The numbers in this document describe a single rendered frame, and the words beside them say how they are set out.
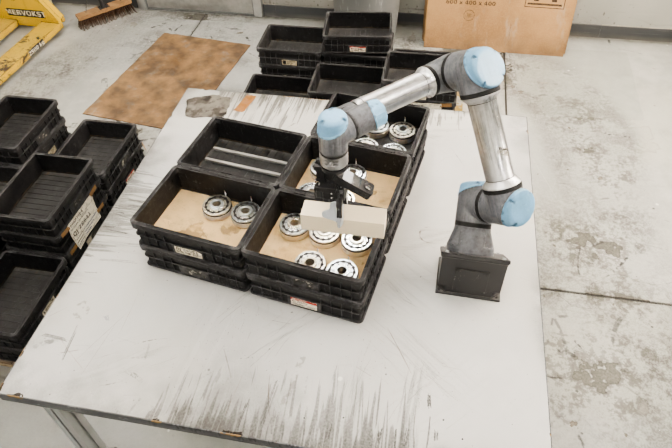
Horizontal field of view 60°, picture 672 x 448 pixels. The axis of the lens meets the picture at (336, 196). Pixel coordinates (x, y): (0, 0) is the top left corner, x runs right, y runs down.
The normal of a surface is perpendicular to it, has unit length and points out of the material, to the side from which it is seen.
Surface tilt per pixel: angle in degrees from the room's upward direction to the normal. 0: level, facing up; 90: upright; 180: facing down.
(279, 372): 0
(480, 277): 90
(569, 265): 0
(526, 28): 72
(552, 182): 0
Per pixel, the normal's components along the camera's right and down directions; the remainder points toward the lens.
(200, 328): -0.03, -0.71
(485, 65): 0.44, -0.05
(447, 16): -0.17, 0.49
